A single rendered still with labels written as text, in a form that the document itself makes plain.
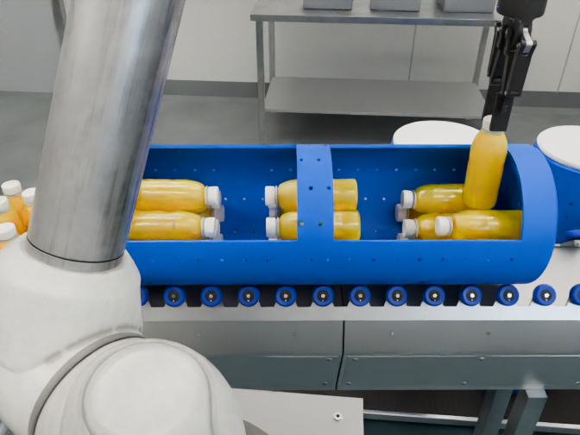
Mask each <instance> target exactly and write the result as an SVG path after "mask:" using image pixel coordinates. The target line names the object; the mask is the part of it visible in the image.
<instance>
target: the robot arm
mask: <svg viewBox="0 0 580 435"><path fill-rule="evenodd" d="M185 1H186V0H70V5H69V10H68V15H67V19H66V28H65V33H64V37H63V42H62V47H61V51H60V60H59V65H58V70H57V74H56V80H55V84H54V93H53V97H52V103H51V107H50V111H49V117H48V121H47V130H46V134H45V140H44V144H43V149H42V154H41V162H40V167H39V172H38V177H37V181H36V186H35V195H34V199H33V204H32V209H31V214H30V219H29V223H28V232H25V233H24V234H22V235H20V236H19V237H18V238H16V239H15V240H13V241H12V242H10V243H8V244H7V245H6V246H4V247H3V248H2V249H1V250H0V419H1V421H2V422H3V423H4V424H5V425H6V426H7V427H8V428H9V429H10V430H11V431H12V432H13V433H14V434H15V435H246V432H245V429H244V424H243V418H242V415H241V411H240V408H239V406H238V403H237V401H236V397H235V395H234V393H233V391H232V389H231V388H230V385H229V384H228V382H227V381H226V380H225V379H224V377H223V376H222V374H221V373H220V372H219V370H218V369H217V368H216V367H215V366H214V365H213V364H212V363H211V362H210V361H208V360H207V359H206V358H205V357H204V356H202V355H200V354H199V353H198V352H197V351H195V350H193V349H191V348H189V347H187V346H185V345H183V344H179V343H176V342H173V341H169V340H165V339H157V338H145V337H144V336H143V335H142V331H143V321H142V302H141V290H140V285H141V275H140V273H139V271H138V268H137V267H136V265H135V263H134V261H133V260H132V258H131V257H130V255H129V253H128V252H127V250H126V249H125V248H126V244H127V241H128V236H129V230H130V226H131V223H132V219H133V216H134V212H135V208H136V201H137V198H138V194H139V191H140V187H141V183H142V176H143V173H144V169H145V166H146V162H147V158H148V151H149V148H150V144H151V141H152V137H153V133H154V127H155V123H156V119H157V116H158V112H159V109H160V105H161V99H162V94H163V91H164V87H165V84H166V80H167V74H168V70H169V66H170V62H171V59H172V55H173V49H174V45H175V42H176V37H177V34H178V30H179V26H180V20H181V17H182V13H183V9H184V5H185ZM547 1H548V0H498V2H497V6H496V12H497V13H498V14H500V15H502V16H504V17H503V19H502V21H495V34H494V39H493V43H492V48H491V53H490V57H489V65H488V71H487V77H489V88H488V91H487V96H486V99H485V104H484V107H483V112H482V120H483V118H484V117H485V116H488V115H492V117H491V121H490V125H489V131H507V127H508V121H509V118H510V114H511V110H512V106H513V102H514V97H520V96H521V93H522V90H523V86H524V84H525V80H526V75H527V72H528V68H529V66H530V62H531V58H532V56H533V52H534V50H535V48H536V47H537V44H538V43H537V41H536V40H531V33H532V25H533V20H534V19H536V18H540V17H541V16H543V15H544V13H545V8H546V5H547ZM514 50H516V51H514Z"/></svg>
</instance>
